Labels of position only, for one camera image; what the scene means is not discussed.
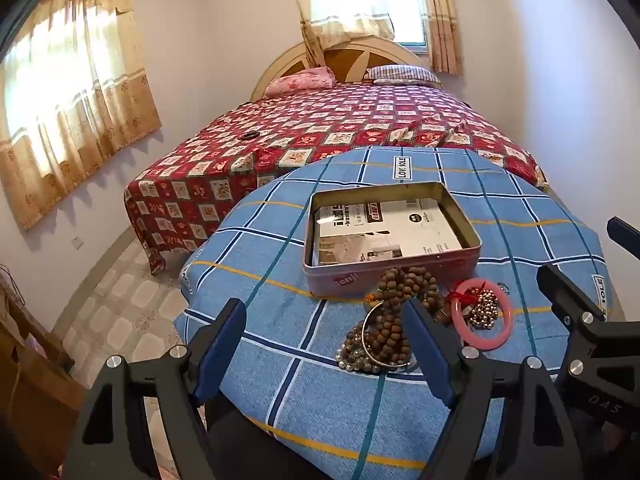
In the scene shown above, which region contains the wide beige curtain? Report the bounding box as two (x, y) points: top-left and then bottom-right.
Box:
(0, 0), (163, 231)

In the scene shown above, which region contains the silver bell bracelet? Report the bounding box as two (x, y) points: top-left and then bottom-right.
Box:
(466, 290), (502, 331)

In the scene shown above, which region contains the striped pillow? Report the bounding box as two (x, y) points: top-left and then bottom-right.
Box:
(364, 65), (443, 86)

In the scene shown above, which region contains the pearl bracelet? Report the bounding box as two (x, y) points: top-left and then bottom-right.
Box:
(335, 347), (387, 374)

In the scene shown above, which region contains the brown wooden bead necklace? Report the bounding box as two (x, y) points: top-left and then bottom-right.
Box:
(362, 266), (453, 366)

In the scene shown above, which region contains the blue checked cloth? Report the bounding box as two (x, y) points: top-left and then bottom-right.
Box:
(172, 146), (613, 480)

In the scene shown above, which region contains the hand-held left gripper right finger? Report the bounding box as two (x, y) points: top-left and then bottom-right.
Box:
(401, 298), (587, 480)

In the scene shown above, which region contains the bed with red patchwork cover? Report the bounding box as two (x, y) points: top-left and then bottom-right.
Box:
(124, 81), (549, 276)

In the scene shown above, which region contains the narrow beige curtain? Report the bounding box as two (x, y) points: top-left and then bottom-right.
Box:
(417, 0), (463, 77)

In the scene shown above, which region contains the pink tin box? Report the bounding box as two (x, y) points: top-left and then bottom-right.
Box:
(302, 182), (482, 298)

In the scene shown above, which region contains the cream wooden headboard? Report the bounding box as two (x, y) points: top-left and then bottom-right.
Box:
(250, 40), (433, 102)

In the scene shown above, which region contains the red knot charm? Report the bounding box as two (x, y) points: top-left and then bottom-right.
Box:
(446, 282), (488, 307)

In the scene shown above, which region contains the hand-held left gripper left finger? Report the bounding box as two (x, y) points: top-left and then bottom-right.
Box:
(62, 298), (249, 480)

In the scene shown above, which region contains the window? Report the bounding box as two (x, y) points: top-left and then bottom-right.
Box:
(369, 0), (429, 54)

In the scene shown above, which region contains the silver bangle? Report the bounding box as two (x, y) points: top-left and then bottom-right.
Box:
(362, 302), (420, 370)

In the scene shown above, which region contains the wooden cabinet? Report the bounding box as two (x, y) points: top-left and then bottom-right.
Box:
(0, 265), (90, 480)

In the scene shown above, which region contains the printed paper sheet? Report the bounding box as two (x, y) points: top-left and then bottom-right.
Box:
(312, 199), (463, 266)

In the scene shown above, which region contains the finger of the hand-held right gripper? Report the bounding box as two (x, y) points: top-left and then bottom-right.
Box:
(607, 216), (640, 251)
(537, 262), (640, 387)

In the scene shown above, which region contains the pink bangle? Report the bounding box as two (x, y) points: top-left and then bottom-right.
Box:
(451, 280), (514, 348)

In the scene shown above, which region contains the tied beige curtain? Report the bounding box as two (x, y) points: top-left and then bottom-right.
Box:
(282, 0), (397, 63)

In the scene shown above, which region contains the pink floral pillow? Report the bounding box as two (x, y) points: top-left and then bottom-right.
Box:
(264, 66), (336, 97)

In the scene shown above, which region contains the dark bead bracelet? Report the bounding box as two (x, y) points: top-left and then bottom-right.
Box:
(336, 322), (382, 368)

